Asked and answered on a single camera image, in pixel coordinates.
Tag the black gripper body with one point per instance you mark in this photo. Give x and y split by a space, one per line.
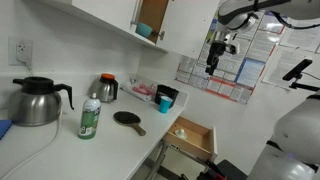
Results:
217 50

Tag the small white round object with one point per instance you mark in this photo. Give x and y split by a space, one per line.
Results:
180 134

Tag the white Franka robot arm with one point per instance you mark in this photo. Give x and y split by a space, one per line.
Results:
300 126

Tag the wooden drawer white front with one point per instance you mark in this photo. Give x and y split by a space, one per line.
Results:
200 140

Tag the open white cabinet door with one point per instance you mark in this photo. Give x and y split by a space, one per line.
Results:
190 23

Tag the black plastic container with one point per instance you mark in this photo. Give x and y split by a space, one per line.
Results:
166 90

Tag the teal plastic cup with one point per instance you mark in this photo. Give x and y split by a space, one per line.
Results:
165 106

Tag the white paper sheet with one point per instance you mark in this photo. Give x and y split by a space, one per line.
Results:
283 66

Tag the clear plastic bag pink items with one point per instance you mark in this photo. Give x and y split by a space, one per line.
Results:
140 89

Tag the teal bowl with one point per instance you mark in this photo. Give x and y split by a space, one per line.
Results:
143 30

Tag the black ping pong paddle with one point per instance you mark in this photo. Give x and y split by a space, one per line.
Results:
126 118

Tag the black red clamp stand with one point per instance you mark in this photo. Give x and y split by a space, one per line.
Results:
230 170

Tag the small steel carafe orange lid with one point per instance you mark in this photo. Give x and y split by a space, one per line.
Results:
105 88

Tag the large steel coffee carafe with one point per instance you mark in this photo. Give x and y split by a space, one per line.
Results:
33 106

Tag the blue cloth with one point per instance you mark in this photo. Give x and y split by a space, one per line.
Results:
4 128

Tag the white wrist camera block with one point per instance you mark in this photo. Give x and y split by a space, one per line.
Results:
234 47

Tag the large printed wall poster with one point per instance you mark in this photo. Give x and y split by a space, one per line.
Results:
246 70

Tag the black camera on stand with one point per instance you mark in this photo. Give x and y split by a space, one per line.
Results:
296 70

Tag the white wall outlet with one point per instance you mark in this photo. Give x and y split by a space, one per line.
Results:
20 50

